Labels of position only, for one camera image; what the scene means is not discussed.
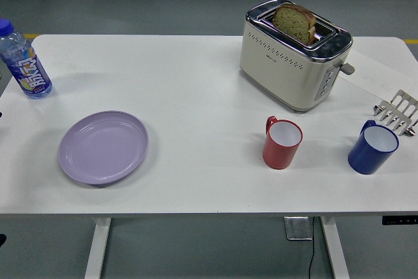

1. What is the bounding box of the black cable under table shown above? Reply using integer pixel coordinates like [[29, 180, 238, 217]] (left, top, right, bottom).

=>
[[306, 216, 317, 279]]

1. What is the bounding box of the red mug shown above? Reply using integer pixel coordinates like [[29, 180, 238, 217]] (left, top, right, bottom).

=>
[[262, 115, 304, 171]]

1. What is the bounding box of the blue mug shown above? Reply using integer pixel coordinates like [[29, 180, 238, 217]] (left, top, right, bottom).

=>
[[347, 120, 400, 175]]

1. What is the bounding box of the large brown bread slice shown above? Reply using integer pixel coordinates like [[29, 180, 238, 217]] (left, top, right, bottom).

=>
[[272, 3, 317, 44]]

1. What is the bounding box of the white table leg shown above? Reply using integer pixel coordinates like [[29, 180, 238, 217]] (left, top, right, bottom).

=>
[[83, 217, 112, 279], [319, 216, 351, 279]]

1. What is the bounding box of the lilac round plate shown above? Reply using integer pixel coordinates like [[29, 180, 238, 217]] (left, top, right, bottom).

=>
[[57, 110, 150, 186]]

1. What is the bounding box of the plastic bottle blue label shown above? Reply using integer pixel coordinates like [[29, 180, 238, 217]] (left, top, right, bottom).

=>
[[0, 19, 54, 100]]

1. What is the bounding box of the white paper sheet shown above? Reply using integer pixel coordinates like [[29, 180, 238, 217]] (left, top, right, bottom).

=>
[[338, 46, 415, 101]]

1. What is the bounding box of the black table control panel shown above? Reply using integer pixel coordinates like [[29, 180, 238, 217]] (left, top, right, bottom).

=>
[[381, 215, 418, 227]]

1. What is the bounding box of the silver box under table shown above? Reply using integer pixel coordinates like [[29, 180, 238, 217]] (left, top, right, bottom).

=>
[[283, 216, 314, 241]]

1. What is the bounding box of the metal toast rack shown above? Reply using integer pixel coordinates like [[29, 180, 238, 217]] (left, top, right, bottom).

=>
[[373, 89, 418, 138]]

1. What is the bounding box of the small brown bread slice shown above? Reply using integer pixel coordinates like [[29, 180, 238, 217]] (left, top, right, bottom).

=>
[[308, 25, 320, 45]]

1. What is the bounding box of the cream and chrome toaster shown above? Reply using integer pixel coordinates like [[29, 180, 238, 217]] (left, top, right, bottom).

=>
[[239, 0, 356, 112]]

